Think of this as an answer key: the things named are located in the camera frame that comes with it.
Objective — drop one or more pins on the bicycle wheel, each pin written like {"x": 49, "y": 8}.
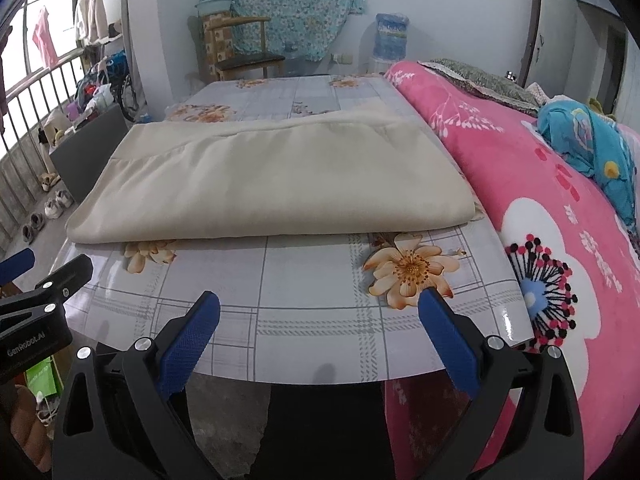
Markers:
{"x": 130, "y": 97}

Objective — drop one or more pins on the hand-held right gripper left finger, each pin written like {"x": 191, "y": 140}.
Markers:
{"x": 190, "y": 345}

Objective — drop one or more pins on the door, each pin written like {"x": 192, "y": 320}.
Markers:
{"x": 565, "y": 25}

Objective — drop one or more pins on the white sneaker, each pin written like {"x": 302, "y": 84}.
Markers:
{"x": 51, "y": 208}
{"x": 65, "y": 197}

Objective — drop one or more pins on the beige hanging jacket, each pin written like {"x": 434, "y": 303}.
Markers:
{"x": 91, "y": 15}

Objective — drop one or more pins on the pile of colourful clothes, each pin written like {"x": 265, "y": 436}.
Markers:
{"x": 97, "y": 90}

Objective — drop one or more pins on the wooden chair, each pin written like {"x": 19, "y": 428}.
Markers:
{"x": 250, "y": 60}

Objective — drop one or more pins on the patterned wooden cabinet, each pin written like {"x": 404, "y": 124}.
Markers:
{"x": 212, "y": 45}

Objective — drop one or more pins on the pink hanging garment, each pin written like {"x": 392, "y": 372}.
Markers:
{"x": 45, "y": 40}

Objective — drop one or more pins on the green paper bag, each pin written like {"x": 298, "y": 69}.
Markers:
{"x": 42, "y": 377}

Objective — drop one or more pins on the grey patterned pillow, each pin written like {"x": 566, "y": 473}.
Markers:
{"x": 480, "y": 85}

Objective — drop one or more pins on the wall socket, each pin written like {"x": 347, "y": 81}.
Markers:
{"x": 343, "y": 58}

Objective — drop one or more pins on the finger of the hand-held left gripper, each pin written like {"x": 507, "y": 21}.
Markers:
{"x": 15, "y": 266}
{"x": 60, "y": 285}

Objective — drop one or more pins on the floral plaid tablecloth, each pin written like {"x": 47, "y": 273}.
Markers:
{"x": 300, "y": 290}

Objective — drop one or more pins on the pink floral blanket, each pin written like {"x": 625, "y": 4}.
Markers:
{"x": 575, "y": 200}

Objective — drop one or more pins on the grey cabinet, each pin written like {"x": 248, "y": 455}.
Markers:
{"x": 90, "y": 155}

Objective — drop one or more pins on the blue water bottle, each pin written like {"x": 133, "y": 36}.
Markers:
{"x": 391, "y": 35}

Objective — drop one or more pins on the teal floral wall cloth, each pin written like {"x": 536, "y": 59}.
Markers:
{"x": 290, "y": 5}

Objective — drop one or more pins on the blue patterned cloth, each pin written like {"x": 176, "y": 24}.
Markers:
{"x": 585, "y": 145}

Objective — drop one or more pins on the cream zip jacket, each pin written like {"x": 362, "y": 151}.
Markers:
{"x": 260, "y": 175}

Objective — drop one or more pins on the beige slippers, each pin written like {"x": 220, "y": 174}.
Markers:
{"x": 50, "y": 181}

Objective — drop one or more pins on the grey shoe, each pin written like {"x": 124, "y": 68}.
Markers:
{"x": 27, "y": 234}
{"x": 36, "y": 221}

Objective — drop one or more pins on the teal basin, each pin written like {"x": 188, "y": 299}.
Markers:
{"x": 213, "y": 6}

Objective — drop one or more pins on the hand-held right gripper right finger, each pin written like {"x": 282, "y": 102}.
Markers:
{"x": 450, "y": 345}

